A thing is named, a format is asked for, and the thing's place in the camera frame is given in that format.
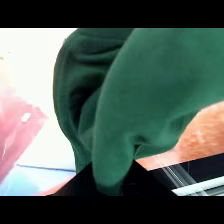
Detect green T-shirt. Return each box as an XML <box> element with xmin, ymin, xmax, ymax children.
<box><xmin>52</xmin><ymin>27</ymin><xmax>224</xmax><ymax>197</ymax></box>

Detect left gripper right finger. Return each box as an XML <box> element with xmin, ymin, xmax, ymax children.
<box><xmin>122</xmin><ymin>159</ymin><xmax>178</xmax><ymax>197</ymax></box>

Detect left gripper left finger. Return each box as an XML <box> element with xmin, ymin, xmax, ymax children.
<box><xmin>52</xmin><ymin>162</ymin><xmax>101</xmax><ymax>197</ymax></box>

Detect silver frame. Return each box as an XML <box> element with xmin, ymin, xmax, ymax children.
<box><xmin>162</xmin><ymin>163</ymin><xmax>224</xmax><ymax>197</ymax></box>

